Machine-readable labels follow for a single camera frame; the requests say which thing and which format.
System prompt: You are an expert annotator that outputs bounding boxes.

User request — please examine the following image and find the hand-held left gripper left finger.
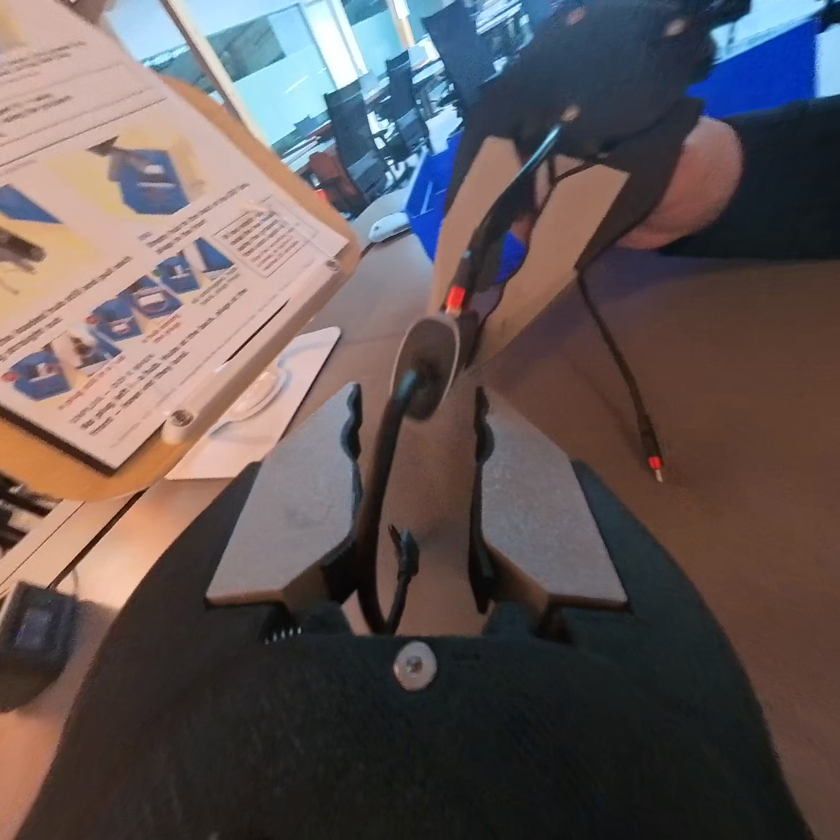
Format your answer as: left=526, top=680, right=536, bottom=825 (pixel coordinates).
left=205, top=382, right=364, bottom=608

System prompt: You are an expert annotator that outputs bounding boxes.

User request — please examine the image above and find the black round hub cable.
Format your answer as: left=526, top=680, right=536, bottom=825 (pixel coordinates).
left=360, top=369, right=422, bottom=636

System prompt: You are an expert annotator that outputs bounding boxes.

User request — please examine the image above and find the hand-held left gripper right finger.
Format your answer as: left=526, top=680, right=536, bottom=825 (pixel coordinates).
left=468, top=386, right=630, bottom=616

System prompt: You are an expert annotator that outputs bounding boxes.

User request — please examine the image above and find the person's right forearm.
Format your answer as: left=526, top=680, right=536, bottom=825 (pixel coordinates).
left=659, top=95, right=840, bottom=260

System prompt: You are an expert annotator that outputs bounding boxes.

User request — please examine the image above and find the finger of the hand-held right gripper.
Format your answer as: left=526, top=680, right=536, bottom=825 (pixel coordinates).
left=430, top=140, right=527, bottom=316
left=472, top=163, right=626, bottom=366

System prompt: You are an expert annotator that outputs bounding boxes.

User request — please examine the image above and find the black office chair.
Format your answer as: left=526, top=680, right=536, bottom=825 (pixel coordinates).
left=323, top=82, right=389, bottom=211
left=420, top=0, right=509, bottom=116
left=382, top=51, right=433, bottom=168

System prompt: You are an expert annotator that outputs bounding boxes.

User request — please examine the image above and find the black cable with red plugs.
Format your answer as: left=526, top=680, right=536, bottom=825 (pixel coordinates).
left=443, top=121, right=665, bottom=484

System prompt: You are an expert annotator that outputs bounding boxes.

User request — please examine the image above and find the person's right hand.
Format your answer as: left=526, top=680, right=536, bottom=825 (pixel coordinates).
left=617, top=121, right=747, bottom=250

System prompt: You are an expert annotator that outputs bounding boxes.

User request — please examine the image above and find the wooden display board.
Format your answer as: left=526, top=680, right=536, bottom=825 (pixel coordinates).
left=0, top=0, right=362, bottom=503

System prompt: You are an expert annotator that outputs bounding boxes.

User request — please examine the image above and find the round grey usb hub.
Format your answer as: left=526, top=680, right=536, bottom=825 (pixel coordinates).
left=392, top=314, right=479, bottom=421

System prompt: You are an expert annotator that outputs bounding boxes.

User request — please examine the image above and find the blue plastic bin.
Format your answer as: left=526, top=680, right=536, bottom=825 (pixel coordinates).
left=403, top=18, right=818, bottom=284

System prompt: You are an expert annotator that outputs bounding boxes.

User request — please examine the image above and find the small black camera device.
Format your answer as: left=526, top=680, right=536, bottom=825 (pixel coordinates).
left=0, top=581, right=78, bottom=713

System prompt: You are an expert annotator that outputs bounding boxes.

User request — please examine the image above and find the brown office chair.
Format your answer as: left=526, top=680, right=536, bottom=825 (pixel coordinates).
left=308, top=152, right=358, bottom=214

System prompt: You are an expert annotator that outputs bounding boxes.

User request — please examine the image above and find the printed instruction sheet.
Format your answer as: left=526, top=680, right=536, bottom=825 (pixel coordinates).
left=0, top=0, right=350, bottom=473

